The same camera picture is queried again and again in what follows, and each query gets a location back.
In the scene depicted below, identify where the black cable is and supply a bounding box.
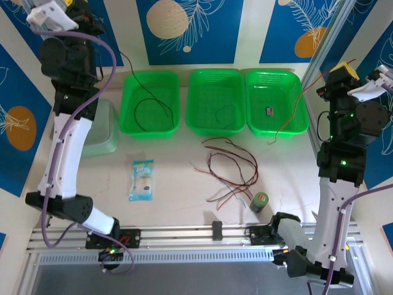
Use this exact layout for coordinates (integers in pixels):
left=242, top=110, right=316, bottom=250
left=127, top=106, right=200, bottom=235
left=118, top=50, right=175, bottom=132
left=206, top=181, right=255, bottom=203

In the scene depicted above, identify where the blue cable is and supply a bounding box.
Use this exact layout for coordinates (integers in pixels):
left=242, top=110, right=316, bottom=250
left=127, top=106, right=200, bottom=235
left=214, top=103, right=236, bottom=129
left=216, top=184, right=248, bottom=211

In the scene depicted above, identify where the blue poster orange circle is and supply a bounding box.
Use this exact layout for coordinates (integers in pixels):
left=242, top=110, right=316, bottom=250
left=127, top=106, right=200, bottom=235
left=0, top=42, right=53, bottom=198
left=259, top=0, right=340, bottom=65

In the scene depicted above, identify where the green plastic mesh basket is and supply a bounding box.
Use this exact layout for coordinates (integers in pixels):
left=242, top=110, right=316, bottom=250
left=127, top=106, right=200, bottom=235
left=119, top=70, right=181, bottom=140
left=185, top=69, right=246, bottom=138
left=244, top=68, right=310, bottom=138

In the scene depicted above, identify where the green cylindrical can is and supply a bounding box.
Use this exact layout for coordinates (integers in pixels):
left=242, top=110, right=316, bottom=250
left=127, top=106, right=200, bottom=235
left=248, top=191, right=268, bottom=214

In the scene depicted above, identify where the blue poster beige circle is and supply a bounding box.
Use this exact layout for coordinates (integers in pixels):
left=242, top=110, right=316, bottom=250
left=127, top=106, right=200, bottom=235
left=136, top=0, right=246, bottom=66

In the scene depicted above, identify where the light blue wipes packet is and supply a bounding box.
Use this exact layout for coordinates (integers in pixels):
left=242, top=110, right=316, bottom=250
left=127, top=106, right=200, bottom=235
left=128, top=159, right=154, bottom=202

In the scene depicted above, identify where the small circuit board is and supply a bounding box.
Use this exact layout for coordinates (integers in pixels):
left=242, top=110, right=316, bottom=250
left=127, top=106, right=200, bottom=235
left=98, top=245, right=125, bottom=262
left=271, top=247, right=297, bottom=269

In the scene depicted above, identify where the aluminium frame post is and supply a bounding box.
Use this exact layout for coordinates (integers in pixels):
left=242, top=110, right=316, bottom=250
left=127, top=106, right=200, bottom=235
left=302, top=0, right=352, bottom=90

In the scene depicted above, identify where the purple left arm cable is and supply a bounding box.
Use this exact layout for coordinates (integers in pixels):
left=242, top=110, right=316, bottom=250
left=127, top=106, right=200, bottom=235
left=29, top=23, right=136, bottom=274

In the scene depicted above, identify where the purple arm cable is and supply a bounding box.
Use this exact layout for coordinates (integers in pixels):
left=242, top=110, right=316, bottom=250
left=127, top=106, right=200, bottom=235
left=29, top=23, right=136, bottom=274
left=306, top=79, right=393, bottom=295

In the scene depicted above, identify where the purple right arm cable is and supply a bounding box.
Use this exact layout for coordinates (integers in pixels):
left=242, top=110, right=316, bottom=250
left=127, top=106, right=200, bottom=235
left=306, top=79, right=393, bottom=295

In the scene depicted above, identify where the black rail clamp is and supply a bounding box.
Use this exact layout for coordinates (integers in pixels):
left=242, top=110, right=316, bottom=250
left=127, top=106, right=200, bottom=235
left=211, top=219, right=224, bottom=242

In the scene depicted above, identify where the aluminium rail frame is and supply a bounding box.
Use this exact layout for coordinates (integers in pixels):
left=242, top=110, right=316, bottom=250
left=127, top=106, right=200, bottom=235
left=26, top=223, right=362, bottom=251

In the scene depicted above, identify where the grey slotted cable duct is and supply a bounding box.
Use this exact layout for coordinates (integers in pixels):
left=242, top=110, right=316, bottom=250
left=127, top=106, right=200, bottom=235
left=38, top=249, right=276, bottom=266

